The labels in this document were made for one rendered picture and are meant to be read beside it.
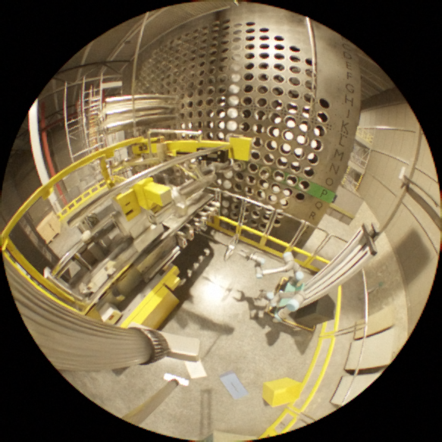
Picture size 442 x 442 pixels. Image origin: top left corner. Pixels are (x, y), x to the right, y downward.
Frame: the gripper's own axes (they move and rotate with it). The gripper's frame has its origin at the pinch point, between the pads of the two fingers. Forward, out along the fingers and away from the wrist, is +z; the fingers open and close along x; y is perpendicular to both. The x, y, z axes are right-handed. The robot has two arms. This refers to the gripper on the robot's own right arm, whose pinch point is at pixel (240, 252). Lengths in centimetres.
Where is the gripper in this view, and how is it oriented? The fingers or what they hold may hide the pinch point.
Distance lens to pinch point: 159.7
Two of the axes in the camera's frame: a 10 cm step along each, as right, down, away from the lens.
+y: -3.0, 9.3, 2.3
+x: 4.0, -0.9, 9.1
